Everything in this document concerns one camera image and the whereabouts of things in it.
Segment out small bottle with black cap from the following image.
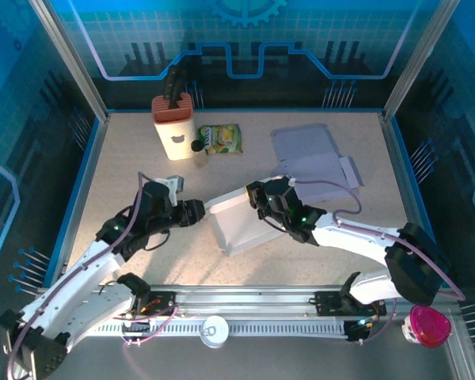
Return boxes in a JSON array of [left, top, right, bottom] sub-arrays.
[[190, 139, 210, 169]]

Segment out aluminium frame post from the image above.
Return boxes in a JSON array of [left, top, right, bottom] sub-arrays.
[[382, 0, 462, 120], [28, 0, 111, 124]]

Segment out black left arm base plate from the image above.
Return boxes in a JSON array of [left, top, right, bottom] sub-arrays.
[[104, 291, 178, 317]]

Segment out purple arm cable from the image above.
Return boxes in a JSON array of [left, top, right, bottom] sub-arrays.
[[6, 171, 180, 380], [294, 178, 466, 345]]

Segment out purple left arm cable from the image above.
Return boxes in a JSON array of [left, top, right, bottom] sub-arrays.
[[6, 171, 180, 380]]

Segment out container with pink lid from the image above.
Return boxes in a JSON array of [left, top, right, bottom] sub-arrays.
[[401, 304, 453, 349]]

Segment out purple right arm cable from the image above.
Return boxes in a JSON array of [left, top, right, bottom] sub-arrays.
[[294, 178, 466, 345]]

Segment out black knife handle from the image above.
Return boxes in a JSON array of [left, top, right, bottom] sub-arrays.
[[169, 78, 187, 108], [164, 65, 182, 100]]

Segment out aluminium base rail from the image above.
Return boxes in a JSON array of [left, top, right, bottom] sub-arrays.
[[35, 283, 458, 317]]

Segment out cream knife block, brown top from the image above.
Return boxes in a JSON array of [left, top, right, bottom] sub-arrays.
[[150, 93, 198, 162]]

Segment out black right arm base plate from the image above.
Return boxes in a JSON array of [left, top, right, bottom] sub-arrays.
[[314, 291, 388, 317]]

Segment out white slotted cable duct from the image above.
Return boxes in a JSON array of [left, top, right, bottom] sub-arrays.
[[89, 318, 349, 338]]

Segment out yellow green snack bag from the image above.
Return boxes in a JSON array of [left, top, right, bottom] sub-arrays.
[[197, 123, 245, 156]]

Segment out white paper box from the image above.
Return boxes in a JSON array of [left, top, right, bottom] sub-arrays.
[[203, 185, 290, 258], [269, 123, 365, 203]]

